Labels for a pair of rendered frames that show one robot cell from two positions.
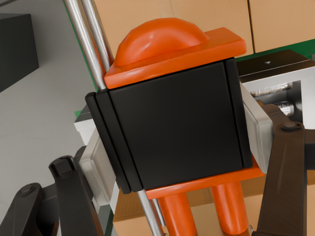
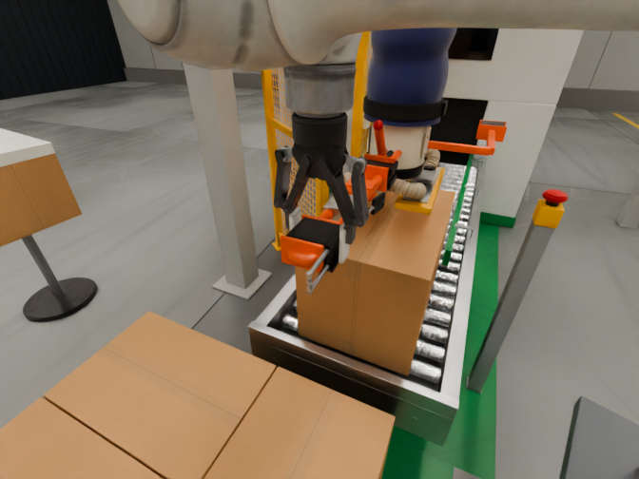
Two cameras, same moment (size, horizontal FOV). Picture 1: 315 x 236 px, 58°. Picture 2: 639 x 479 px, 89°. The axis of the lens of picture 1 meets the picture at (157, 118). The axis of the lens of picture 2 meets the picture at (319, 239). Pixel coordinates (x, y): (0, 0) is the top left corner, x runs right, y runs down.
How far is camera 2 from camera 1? 0.41 m
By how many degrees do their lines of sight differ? 41
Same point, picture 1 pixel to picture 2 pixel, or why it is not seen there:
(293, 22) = (240, 367)
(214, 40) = (286, 245)
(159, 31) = (299, 255)
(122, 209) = (422, 288)
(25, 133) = not seen: outside the picture
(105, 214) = (493, 338)
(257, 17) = (256, 387)
